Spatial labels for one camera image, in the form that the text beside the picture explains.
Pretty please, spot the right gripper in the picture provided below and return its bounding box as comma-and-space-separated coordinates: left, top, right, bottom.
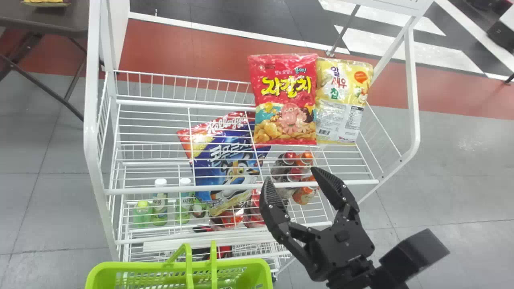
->
259, 167, 376, 282

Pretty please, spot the white wire rack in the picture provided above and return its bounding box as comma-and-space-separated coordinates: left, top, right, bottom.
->
83, 0, 435, 282

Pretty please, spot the red snack packet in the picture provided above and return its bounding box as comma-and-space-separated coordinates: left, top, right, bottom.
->
247, 53, 319, 146

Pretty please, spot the white capped green bottle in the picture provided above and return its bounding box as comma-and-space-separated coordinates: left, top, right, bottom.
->
175, 177, 194, 225
152, 178, 169, 226

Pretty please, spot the green basket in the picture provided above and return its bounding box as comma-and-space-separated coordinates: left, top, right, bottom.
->
84, 240, 274, 289

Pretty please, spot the orange bottle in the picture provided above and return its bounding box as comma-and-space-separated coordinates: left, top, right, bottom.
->
292, 175, 320, 206

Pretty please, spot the blue cereal bag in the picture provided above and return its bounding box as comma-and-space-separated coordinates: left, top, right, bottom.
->
176, 111, 272, 218

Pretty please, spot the yellow snack packet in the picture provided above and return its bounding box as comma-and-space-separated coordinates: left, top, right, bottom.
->
315, 57, 374, 145

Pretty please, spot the red capped bottle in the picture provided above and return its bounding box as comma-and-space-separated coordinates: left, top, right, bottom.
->
271, 151, 298, 182

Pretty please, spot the dark side table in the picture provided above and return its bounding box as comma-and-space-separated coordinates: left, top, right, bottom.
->
0, 0, 106, 122

